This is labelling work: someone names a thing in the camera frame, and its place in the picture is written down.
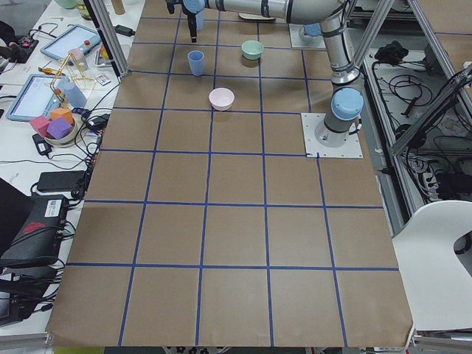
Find black power adapter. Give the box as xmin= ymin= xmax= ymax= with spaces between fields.
xmin=36 ymin=170 xmax=85 ymax=192

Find blue tablet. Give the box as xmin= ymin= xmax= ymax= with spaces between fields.
xmin=6 ymin=74 xmax=60 ymax=122
xmin=40 ymin=24 xmax=101 ymax=60

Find white chair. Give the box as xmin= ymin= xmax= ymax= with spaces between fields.
xmin=393 ymin=201 xmax=471 ymax=331

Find bowl of foam cubes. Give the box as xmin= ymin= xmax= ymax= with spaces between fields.
xmin=29 ymin=108 xmax=78 ymax=148

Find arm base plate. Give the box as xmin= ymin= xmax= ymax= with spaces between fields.
xmin=289 ymin=24 xmax=326 ymax=51
xmin=301 ymin=113 xmax=363 ymax=159

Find translucent plastic bottle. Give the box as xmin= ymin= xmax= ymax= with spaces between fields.
xmin=62 ymin=79 xmax=87 ymax=108

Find pink bowl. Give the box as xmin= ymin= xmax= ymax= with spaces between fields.
xmin=209 ymin=88 xmax=235 ymax=111

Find aluminium frame post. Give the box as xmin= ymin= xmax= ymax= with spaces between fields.
xmin=84 ymin=0 xmax=129 ymax=78

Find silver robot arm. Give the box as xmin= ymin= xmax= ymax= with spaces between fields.
xmin=166 ymin=0 xmax=364 ymax=148

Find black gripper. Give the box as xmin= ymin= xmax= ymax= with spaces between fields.
xmin=165 ymin=0 xmax=198 ymax=43

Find mint green bowl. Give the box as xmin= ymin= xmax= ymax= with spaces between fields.
xmin=241 ymin=40 xmax=264 ymax=60

